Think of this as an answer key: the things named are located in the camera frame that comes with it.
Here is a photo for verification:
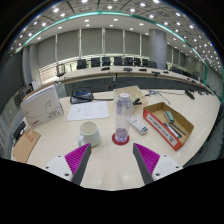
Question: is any thin grey cable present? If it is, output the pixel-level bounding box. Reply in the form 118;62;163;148
146;89;171;105

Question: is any black power strip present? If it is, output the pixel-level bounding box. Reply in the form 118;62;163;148
12;120;27;143

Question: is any white remote control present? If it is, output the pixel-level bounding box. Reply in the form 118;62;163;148
129;116;149;136

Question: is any group of ceiling lights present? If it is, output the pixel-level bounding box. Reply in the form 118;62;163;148
13;0;224;78

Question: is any large white printed carton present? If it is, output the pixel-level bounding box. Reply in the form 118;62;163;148
19;83;65;130

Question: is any flat round red coaster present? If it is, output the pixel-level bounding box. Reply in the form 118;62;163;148
111;132;131;146

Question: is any white paper sheet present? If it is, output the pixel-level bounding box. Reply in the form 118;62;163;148
65;100;110;122

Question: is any long curved conference desk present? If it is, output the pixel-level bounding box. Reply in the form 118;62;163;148
39;65;214;98

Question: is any clear plastic water bottle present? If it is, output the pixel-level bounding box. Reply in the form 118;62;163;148
114;92;134;144

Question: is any black desktop conference unit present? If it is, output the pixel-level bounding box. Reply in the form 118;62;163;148
69;88;95;105

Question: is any brown paper envelope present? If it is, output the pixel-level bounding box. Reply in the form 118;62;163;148
11;128;42;164

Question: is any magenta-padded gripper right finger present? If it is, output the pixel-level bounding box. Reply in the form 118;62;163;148
132;142;184;186

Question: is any white mug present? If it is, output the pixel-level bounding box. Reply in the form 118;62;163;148
77;120;102;148

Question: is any beige divided organizer box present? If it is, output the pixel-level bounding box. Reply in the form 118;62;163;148
113;85;149;108

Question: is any black oblong device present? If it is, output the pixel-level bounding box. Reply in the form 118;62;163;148
184;89;196;100

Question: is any row of black office chairs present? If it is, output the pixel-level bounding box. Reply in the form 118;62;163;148
75;56;183;75

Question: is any black pen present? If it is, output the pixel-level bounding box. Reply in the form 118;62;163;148
163;122;183;140
171;122;188;137

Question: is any grey box monitor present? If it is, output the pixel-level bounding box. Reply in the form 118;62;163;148
16;86;34;102

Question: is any small black tool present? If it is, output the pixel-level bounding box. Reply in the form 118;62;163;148
132;97;144;106

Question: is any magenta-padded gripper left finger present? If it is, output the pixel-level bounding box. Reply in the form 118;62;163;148
42;142;93;186

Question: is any red-edged open cardboard box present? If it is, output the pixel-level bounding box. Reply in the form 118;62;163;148
142;101;195;152

